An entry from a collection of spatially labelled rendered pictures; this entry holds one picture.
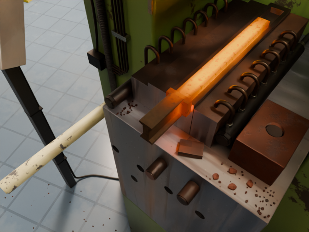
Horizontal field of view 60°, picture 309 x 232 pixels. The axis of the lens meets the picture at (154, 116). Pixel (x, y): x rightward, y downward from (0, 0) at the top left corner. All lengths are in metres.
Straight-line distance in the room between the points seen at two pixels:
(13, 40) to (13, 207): 1.07
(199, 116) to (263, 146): 0.11
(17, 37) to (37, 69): 1.56
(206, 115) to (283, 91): 0.25
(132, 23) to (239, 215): 0.49
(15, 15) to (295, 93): 0.64
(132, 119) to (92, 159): 1.06
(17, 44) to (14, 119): 1.28
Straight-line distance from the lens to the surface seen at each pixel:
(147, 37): 0.68
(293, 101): 0.66
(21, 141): 1.81
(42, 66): 2.27
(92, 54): 0.88
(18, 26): 0.70
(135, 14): 0.67
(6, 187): 0.88
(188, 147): 0.50
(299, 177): 0.69
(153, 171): 0.52
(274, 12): 0.79
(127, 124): 0.55
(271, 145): 0.47
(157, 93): 0.51
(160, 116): 0.42
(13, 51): 0.69
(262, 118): 0.50
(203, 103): 0.48
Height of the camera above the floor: 1.34
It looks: 50 degrees down
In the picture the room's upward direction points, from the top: straight up
